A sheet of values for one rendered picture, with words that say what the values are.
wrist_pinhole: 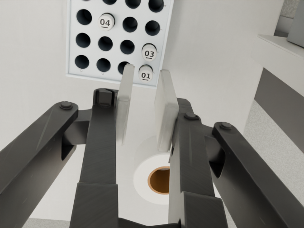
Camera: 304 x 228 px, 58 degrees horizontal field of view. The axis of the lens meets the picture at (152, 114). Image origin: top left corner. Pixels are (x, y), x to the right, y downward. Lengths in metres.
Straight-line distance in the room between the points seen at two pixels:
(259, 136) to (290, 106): 0.57
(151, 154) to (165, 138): 0.13
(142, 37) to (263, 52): 0.10
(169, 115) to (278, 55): 0.08
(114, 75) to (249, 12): 0.14
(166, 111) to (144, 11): 0.11
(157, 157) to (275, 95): 0.57
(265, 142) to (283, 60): 1.15
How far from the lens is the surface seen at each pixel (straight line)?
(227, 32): 0.29
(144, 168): 0.29
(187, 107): 0.17
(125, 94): 0.15
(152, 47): 0.23
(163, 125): 0.15
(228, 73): 0.30
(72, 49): 0.25
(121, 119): 0.15
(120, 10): 0.24
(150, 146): 0.30
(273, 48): 0.20
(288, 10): 1.16
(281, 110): 0.77
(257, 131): 1.29
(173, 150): 0.15
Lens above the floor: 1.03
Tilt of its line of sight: 64 degrees down
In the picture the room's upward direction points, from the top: 177 degrees clockwise
